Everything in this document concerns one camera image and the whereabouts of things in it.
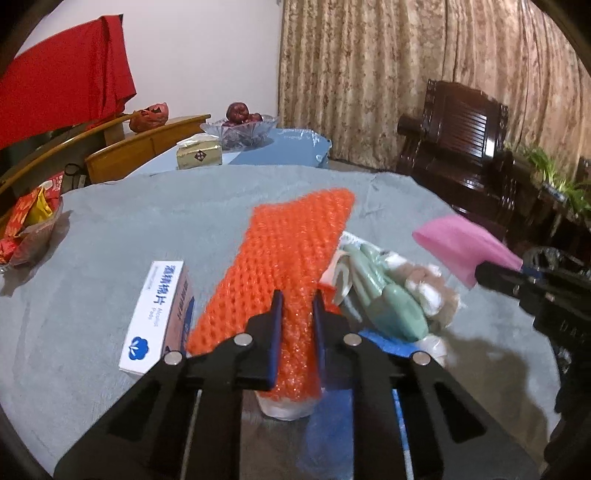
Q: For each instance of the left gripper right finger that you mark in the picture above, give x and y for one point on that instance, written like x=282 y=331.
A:
x=451 y=436

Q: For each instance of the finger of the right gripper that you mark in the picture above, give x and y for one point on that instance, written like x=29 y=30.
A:
x=517 y=284

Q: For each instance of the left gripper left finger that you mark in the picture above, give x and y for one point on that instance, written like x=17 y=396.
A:
x=182 y=419

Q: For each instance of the pink foam piece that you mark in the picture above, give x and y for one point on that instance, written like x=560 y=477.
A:
x=462 y=245

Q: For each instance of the white alcohol pad box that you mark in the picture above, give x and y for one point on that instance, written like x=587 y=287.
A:
x=161 y=319

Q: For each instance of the mint green rubber glove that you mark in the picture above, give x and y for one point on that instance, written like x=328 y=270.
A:
x=362 y=285

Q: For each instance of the orange bubble wrap sheet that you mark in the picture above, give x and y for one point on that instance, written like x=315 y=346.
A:
x=287 y=247

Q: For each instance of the dark wooden side table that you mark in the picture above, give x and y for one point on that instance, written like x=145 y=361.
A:
x=541 y=220

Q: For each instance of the green potted plant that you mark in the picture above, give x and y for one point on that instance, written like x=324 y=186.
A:
x=576 y=193

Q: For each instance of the grey blue tablecloth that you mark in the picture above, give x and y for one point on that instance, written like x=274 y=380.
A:
x=64 y=321

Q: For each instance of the dark wooden armchair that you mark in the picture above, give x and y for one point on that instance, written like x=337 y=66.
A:
x=456 y=150

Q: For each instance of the red snack packets bowl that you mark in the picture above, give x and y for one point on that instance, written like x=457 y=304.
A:
x=32 y=221

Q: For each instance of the light blue table cover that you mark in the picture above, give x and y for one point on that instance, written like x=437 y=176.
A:
x=298 y=147

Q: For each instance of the beige patterned curtain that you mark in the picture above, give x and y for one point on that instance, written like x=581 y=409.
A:
x=350 y=69

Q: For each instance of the tissue box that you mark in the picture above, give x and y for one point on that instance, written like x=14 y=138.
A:
x=198 y=150

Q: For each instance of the glass fruit bowl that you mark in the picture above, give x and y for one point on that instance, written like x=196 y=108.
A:
x=241 y=128

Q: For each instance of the orange pumpkin ornament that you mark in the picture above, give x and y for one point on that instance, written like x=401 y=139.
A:
x=149 y=118

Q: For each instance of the red cloth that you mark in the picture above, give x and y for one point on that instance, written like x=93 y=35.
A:
x=77 y=76

